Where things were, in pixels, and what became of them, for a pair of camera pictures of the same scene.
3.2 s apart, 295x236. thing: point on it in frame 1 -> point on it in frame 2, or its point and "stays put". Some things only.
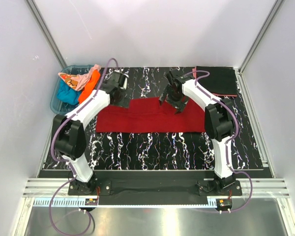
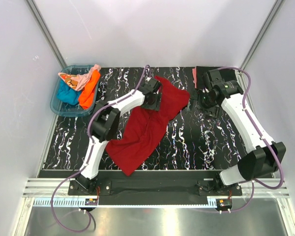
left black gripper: x=121 y=102 -> x=152 y=103
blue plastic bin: x=58 y=105 stays put
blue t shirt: x=67 y=94 stays put
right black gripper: x=173 y=103 -> x=202 y=103
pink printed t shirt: x=76 y=82 stays put
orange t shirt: x=88 y=87 stays put
